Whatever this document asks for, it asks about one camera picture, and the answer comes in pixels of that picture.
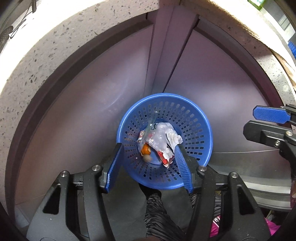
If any red white paper food box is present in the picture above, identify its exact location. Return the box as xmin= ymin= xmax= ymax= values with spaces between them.
xmin=157 ymin=149 xmax=174 ymax=169

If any orange peel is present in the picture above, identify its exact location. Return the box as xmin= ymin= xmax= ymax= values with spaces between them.
xmin=140 ymin=143 xmax=151 ymax=156

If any clear plastic bag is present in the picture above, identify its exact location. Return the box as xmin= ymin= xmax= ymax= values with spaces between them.
xmin=138 ymin=122 xmax=183 ymax=153

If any red white yogurt cup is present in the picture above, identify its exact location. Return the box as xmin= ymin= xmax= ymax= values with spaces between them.
xmin=137 ymin=130 xmax=155 ymax=144

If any blue trash basket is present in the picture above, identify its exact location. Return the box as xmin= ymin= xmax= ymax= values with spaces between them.
xmin=116 ymin=93 xmax=213 ymax=190

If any tan towel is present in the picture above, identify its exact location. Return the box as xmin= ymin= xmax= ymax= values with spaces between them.
xmin=232 ymin=13 xmax=295 ymax=89

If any green dish soap bottle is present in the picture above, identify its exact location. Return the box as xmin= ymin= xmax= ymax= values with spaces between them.
xmin=247 ymin=0 xmax=266 ymax=11

